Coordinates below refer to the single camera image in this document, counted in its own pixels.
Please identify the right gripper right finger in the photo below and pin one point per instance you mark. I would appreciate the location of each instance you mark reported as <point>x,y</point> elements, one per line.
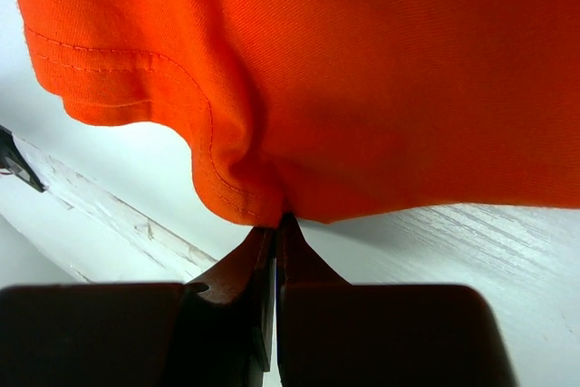
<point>333,333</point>

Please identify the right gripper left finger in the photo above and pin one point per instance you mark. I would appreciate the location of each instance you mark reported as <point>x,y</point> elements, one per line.
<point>213,331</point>

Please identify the orange t shirt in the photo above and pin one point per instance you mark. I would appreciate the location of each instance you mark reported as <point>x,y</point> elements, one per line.
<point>331,109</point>

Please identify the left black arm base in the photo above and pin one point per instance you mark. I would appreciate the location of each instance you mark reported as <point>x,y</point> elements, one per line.
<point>14,163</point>

